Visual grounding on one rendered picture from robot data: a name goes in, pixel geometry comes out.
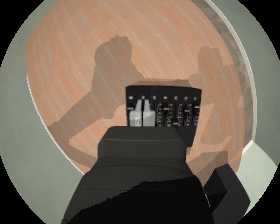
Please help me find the black lighting desk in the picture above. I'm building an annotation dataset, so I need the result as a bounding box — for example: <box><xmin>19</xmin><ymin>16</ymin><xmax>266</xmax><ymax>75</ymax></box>
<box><xmin>125</xmin><ymin>85</ymin><xmax>202</xmax><ymax>148</ymax></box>

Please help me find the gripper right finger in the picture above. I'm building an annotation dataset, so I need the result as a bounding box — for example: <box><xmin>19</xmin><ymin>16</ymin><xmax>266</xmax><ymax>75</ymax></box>
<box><xmin>143</xmin><ymin>100</ymin><xmax>155</xmax><ymax>126</ymax></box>

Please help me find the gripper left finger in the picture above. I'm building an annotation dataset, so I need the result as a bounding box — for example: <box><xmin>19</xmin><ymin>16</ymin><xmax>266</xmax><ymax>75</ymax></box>
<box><xmin>130</xmin><ymin>100</ymin><xmax>143</xmax><ymax>126</ymax></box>

